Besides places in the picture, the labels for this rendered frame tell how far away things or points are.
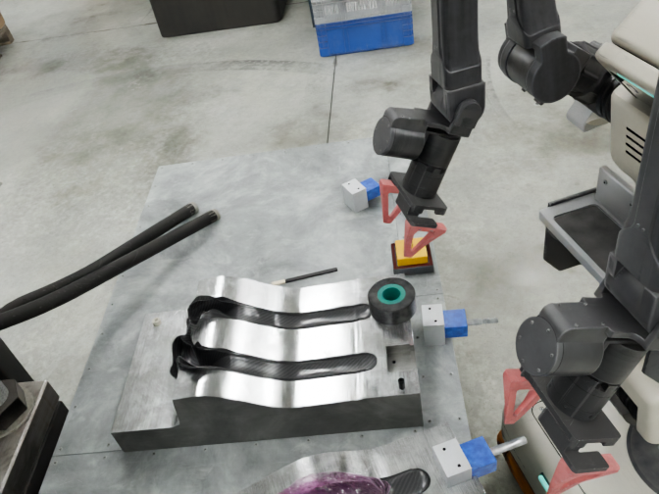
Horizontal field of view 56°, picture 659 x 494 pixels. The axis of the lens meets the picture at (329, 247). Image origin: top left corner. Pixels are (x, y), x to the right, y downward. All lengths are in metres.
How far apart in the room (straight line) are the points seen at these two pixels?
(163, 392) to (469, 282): 1.49
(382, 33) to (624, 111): 3.21
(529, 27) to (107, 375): 0.94
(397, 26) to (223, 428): 3.33
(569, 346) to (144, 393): 0.73
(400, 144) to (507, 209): 1.80
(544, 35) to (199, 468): 0.83
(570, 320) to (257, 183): 1.11
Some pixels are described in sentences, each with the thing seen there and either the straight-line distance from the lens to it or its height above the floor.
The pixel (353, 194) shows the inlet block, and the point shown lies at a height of 0.85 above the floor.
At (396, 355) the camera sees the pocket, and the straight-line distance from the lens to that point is 1.04.
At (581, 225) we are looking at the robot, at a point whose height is 1.04.
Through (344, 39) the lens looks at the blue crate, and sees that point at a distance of 4.10.
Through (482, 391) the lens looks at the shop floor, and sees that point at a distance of 2.06.
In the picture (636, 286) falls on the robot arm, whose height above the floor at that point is 1.23.
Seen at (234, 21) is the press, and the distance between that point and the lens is 4.89.
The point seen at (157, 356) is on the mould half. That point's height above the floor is 0.86.
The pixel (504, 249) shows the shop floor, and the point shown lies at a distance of 2.50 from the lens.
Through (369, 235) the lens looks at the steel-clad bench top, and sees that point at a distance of 1.36.
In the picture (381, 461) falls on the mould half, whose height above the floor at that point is 0.86.
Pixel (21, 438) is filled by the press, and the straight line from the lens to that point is 1.29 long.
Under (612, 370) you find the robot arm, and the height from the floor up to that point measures 1.15.
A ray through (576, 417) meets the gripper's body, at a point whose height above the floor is 1.09.
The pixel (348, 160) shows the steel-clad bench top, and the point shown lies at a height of 0.80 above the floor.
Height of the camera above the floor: 1.68
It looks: 41 degrees down
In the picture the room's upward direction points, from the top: 12 degrees counter-clockwise
